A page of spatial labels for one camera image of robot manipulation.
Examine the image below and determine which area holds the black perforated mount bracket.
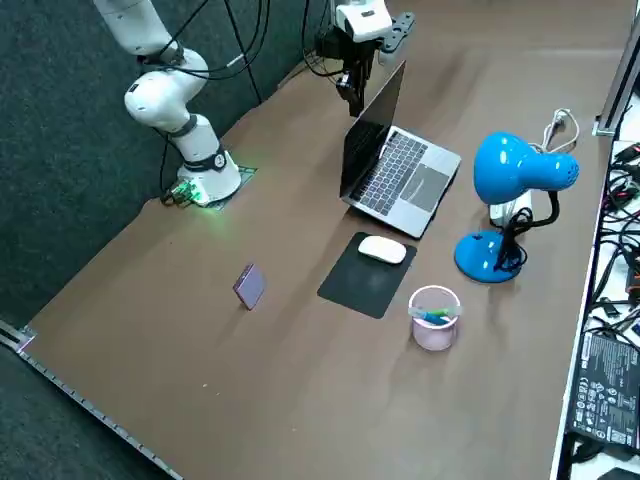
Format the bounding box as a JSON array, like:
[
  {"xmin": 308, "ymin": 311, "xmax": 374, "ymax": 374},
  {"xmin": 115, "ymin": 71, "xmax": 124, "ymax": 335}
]
[{"xmin": 377, "ymin": 12, "xmax": 417, "ymax": 55}]

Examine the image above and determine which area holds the white cable with plug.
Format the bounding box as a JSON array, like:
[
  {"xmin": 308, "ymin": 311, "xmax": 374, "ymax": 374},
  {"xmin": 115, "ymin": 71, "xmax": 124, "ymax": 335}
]
[{"xmin": 529, "ymin": 108, "xmax": 581, "ymax": 154}]

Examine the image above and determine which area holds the black mouse pad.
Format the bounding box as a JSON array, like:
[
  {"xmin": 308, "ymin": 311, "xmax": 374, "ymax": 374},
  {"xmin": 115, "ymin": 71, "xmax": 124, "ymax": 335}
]
[{"xmin": 316, "ymin": 230, "xmax": 419, "ymax": 320}]

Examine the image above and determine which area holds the grey laptop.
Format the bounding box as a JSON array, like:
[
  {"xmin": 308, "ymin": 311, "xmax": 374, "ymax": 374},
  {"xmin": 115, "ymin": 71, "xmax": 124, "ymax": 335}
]
[{"xmin": 338, "ymin": 59, "xmax": 462, "ymax": 240}]

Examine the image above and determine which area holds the white side bench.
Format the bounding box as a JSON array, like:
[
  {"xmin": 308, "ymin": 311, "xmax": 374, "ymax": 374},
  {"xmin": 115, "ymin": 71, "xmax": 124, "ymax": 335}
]
[{"xmin": 549, "ymin": 139, "xmax": 640, "ymax": 480}]

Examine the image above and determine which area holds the aluminium frame post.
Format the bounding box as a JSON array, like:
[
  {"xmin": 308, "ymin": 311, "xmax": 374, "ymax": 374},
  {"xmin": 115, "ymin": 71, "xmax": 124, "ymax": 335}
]
[{"xmin": 593, "ymin": 0, "xmax": 640, "ymax": 137}]

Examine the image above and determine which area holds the white computer mouse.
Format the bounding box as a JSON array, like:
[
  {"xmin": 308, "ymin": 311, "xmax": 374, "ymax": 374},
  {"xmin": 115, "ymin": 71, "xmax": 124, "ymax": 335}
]
[{"xmin": 357, "ymin": 235, "xmax": 407, "ymax": 265}]

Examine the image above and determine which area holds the black base cable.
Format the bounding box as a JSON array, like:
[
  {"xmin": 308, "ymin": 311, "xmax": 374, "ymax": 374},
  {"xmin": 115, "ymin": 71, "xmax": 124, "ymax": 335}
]
[{"xmin": 158, "ymin": 134, "xmax": 176, "ymax": 204}]

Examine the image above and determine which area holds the silver table edge rail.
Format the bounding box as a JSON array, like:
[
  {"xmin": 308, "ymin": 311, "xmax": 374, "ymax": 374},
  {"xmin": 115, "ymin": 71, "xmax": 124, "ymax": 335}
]
[{"xmin": 0, "ymin": 319, "xmax": 184, "ymax": 480}]

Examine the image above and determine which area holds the blue desk lamp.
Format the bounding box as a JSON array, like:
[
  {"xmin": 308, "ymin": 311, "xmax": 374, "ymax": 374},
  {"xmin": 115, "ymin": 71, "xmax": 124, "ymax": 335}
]
[{"xmin": 453, "ymin": 130, "xmax": 582, "ymax": 285}]

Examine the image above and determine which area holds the pink pen cup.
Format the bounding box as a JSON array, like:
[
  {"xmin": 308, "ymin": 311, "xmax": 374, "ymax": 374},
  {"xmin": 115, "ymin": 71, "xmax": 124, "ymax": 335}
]
[{"xmin": 407, "ymin": 284, "xmax": 462, "ymax": 352}]

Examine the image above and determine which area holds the green pen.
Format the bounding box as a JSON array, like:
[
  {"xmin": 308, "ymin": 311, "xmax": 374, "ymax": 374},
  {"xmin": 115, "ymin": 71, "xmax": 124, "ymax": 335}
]
[{"xmin": 424, "ymin": 305, "xmax": 460, "ymax": 324}]

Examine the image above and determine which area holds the white power strip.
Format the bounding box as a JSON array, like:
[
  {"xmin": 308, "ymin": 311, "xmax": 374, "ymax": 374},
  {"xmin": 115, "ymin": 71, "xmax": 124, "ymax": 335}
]
[{"xmin": 488, "ymin": 192, "xmax": 534, "ymax": 227}]

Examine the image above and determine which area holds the black cable with white tag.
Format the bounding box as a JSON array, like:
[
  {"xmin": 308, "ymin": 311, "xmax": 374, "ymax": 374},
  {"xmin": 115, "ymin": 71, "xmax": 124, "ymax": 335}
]
[{"xmin": 169, "ymin": 0, "xmax": 274, "ymax": 84}]

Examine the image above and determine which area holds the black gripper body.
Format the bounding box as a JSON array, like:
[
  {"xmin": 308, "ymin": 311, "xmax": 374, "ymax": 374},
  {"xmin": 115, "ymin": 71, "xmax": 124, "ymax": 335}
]
[{"xmin": 315, "ymin": 29, "xmax": 382, "ymax": 67}]

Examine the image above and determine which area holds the black lamp cord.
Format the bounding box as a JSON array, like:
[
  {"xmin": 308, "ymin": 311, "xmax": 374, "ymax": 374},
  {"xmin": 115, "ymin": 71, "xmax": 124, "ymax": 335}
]
[{"xmin": 494, "ymin": 207, "xmax": 535, "ymax": 274}]

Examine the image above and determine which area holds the black labelled power adapter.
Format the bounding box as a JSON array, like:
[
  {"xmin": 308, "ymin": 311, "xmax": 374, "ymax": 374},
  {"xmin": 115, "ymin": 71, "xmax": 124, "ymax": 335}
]
[{"xmin": 567, "ymin": 329, "xmax": 640, "ymax": 446}]

